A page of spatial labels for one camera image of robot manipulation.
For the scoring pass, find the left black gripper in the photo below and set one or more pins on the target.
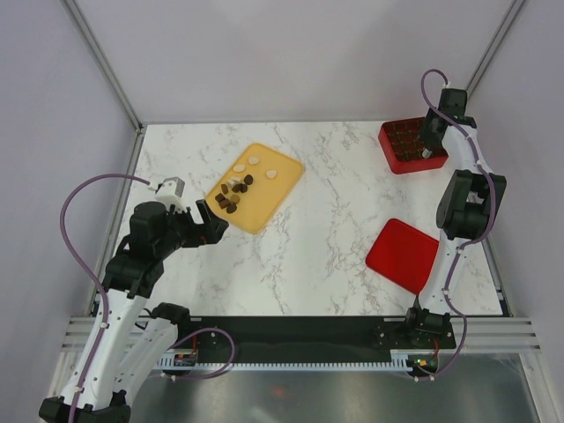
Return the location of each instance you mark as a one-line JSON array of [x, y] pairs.
[[209, 233]]

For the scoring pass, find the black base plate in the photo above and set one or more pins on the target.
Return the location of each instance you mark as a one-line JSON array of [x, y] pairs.
[[272, 340]]

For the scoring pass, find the yellow plastic tray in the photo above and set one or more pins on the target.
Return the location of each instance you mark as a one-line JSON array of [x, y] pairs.
[[258, 205]]

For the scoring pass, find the metal tongs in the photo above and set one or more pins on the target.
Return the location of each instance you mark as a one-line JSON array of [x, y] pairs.
[[426, 154]]

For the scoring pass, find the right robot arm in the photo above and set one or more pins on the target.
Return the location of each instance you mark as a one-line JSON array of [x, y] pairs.
[[465, 213]]

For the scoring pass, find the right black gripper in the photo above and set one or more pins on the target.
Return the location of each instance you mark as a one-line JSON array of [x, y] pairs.
[[425, 136]]

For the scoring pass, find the left aluminium frame post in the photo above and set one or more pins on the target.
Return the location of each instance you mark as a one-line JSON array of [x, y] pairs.
[[87, 35]]

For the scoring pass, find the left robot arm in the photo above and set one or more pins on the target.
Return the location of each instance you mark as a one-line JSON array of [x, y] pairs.
[[109, 377]]

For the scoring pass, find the white square chocolate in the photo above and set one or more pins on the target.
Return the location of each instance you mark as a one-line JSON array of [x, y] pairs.
[[234, 180]]

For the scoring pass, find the red chocolate box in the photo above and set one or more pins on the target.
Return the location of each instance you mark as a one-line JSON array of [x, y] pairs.
[[403, 150]]

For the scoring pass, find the red box lid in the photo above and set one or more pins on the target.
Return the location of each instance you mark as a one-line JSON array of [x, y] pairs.
[[403, 254]]

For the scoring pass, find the right aluminium frame post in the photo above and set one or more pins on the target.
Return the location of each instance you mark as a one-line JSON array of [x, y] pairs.
[[501, 33]]

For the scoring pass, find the aluminium frame post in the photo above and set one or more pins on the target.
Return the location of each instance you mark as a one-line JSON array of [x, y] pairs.
[[87, 35], [501, 33]]

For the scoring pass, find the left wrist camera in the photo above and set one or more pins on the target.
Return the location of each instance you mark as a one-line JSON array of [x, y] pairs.
[[168, 191]]

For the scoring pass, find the white cable duct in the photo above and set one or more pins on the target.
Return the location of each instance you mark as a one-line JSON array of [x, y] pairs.
[[397, 362]]

